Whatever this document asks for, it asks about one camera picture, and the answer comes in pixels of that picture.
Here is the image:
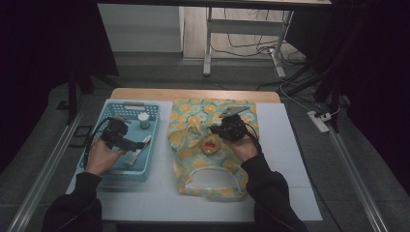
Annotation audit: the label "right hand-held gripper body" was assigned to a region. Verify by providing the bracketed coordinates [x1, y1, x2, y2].
[220, 105, 251, 142]

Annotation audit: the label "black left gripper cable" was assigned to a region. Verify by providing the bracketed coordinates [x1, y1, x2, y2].
[82, 117, 112, 170]

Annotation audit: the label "citrus print fabric bag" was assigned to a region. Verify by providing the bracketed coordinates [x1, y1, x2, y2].
[167, 98, 260, 201]

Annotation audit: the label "white desk frame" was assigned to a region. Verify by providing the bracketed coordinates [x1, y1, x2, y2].
[202, 5, 295, 79]

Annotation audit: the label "white tube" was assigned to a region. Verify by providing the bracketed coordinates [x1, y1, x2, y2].
[125, 134, 153, 166]

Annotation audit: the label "tangled black floor cables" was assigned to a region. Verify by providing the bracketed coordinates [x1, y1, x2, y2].
[211, 9, 308, 67]

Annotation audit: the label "metal rail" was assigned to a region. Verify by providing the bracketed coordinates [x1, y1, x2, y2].
[326, 128, 392, 232]
[6, 96, 92, 232]

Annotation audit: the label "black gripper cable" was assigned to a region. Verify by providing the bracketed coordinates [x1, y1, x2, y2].
[82, 117, 112, 170]
[243, 122, 263, 155]

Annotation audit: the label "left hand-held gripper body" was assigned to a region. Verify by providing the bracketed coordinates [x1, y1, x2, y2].
[100, 115, 132, 151]

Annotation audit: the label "person's right hand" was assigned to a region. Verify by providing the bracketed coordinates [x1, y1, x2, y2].
[229, 134, 259, 162]

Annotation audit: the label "white lidded jar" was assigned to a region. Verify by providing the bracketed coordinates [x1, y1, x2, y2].
[137, 111, 152, 131]

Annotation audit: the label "white power strip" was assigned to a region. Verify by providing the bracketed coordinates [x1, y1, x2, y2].
[306, 110, 332, 134]

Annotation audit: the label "white floor cable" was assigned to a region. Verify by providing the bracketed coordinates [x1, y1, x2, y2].
[274, 66, 341, 117]

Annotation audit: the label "person's left hand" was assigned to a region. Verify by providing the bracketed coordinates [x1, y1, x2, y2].
[85, 138, 126, 177]

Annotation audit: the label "light blue plastic basket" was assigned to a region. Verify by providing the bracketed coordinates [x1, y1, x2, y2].
[75, 100, 161, 184]

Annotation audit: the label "small yellow red object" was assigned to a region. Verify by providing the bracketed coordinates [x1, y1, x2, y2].
[200, 136, 222, 156]

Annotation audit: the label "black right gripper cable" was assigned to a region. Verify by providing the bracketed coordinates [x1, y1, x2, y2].
[243, 122, 263, 155]

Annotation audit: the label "white cabinet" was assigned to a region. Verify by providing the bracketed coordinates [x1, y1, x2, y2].
[97, 3, 186, 54]

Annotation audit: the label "wooden table with white mat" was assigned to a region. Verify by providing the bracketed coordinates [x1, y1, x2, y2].
[66, 100, 323, 222]

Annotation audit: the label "black stand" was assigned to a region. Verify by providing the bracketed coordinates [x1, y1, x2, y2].
[57, 62, 121, 126]
[283, 18, 352, 133]

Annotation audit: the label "black curtain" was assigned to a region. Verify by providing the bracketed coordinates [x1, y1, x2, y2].
[0, 0, 120, 168]
[284, 0, 410, 194]

